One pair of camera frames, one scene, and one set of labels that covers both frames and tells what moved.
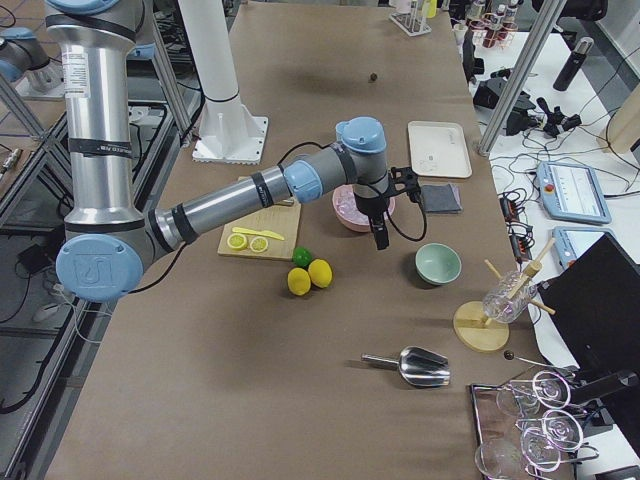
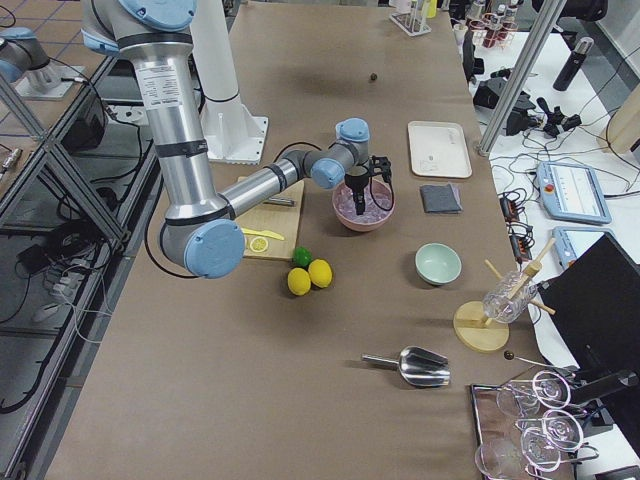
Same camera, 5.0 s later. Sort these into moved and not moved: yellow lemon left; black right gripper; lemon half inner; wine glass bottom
Moved: black right gripper
Not moved: wine glass bottom; lemon half inner; yellow lemon left
